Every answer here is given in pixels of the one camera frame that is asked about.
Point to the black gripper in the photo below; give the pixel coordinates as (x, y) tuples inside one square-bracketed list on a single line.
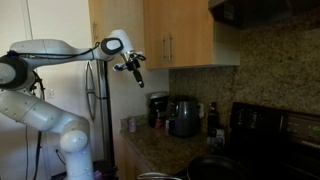
[(134, 65)]

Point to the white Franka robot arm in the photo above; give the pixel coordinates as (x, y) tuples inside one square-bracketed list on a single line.
[(43, 50)]

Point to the pink soda can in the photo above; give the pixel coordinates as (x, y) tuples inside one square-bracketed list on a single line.
[(132, 125)]

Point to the black coffee maker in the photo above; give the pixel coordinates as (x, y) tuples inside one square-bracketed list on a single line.
[(157, 110)]

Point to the stainless steel refrigerator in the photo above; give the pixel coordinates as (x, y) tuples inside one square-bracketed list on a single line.
[(101, 100)]

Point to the tall wooden cabinet panel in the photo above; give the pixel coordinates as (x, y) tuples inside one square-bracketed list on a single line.
[(116, 16)]

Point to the wooden upper cabinet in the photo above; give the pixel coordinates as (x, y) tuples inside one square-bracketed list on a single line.
[(190, 33)]

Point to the wooden cabinet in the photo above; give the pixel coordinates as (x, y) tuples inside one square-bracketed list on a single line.
[(190, 33), (128, 163)]

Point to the dark tall bottle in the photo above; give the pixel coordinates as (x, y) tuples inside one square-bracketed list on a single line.
[(213, 115)]

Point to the wooden lower cabinet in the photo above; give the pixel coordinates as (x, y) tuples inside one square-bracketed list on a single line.
[(128, 163)]

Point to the silver pot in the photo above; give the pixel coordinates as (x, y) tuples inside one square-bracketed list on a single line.
[(156, 176)]

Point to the black frying pan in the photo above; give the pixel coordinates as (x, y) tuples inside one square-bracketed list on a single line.
[(216, 168)]

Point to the black stove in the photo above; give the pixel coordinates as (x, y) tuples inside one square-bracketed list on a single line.
[(266, 133)]

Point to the range hood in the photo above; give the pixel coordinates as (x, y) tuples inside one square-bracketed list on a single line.
[(260, 11)]

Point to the white wall outlet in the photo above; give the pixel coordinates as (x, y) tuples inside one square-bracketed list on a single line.
[(201, 110)]

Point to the white light switch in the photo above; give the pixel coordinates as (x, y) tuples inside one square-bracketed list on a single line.
[(50, 93)]

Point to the black camera on stand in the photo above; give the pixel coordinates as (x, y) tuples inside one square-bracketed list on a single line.
[(39, 83)]

